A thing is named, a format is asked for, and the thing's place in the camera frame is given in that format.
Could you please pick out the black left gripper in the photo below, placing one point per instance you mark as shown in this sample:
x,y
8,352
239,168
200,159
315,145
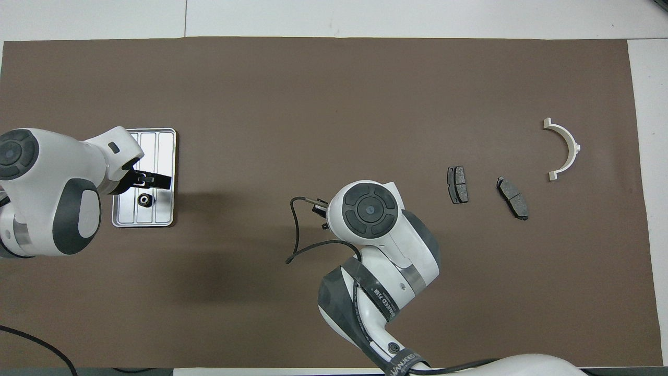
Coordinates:
x,y
129,177

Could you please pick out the white semicircular bracket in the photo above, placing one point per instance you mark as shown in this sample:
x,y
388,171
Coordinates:
x,y
570,138

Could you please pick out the short dark brake pad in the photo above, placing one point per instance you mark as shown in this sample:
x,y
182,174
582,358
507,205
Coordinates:
x,y
458,185

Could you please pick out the long dark brake pad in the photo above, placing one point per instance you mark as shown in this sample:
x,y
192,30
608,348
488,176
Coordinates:
x,y
514,198

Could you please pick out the brown table mat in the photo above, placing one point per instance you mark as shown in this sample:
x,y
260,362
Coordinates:
x,y
313,104

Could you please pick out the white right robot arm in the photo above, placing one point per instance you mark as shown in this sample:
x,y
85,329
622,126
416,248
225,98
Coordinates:
x,y
407,245

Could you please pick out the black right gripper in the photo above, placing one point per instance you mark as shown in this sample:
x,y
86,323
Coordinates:
x,y
319,207

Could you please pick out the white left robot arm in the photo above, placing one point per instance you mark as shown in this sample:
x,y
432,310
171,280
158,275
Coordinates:
x,y
47,177

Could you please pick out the silver metal tray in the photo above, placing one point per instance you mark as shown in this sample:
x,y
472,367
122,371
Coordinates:
x,y
162,209

